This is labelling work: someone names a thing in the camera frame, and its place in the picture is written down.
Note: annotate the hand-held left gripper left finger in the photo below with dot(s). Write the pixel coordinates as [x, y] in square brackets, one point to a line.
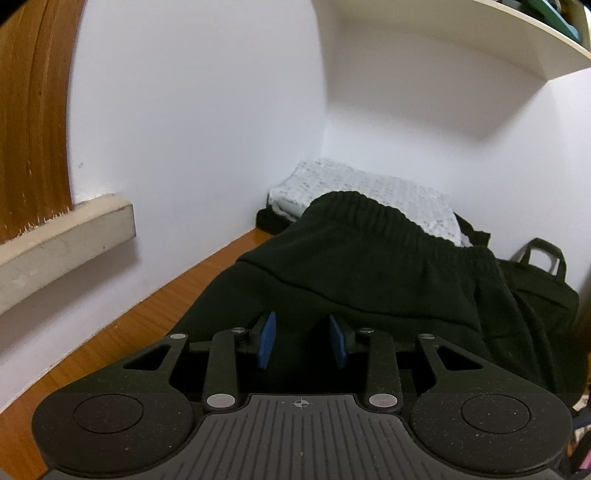
[267, 340]

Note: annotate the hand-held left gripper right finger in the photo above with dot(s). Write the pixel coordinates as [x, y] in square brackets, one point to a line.
[339, 342]

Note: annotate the black pants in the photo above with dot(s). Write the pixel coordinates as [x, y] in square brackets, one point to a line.
[346, 258]

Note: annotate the dark cloth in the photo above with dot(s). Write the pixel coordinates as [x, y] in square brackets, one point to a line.
[272, 224]

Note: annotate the white patterned pillow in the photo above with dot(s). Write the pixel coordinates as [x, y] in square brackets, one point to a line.
[369, 189]

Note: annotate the black bag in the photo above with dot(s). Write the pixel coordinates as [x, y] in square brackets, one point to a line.
[545, 304]

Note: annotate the beige window sill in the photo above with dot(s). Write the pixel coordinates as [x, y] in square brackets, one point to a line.
[60, 244]

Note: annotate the white bookshelf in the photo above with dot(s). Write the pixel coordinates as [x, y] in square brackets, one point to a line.
[461, 32]

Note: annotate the wooden window frame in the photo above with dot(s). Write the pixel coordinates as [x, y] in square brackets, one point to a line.
[32, 115]

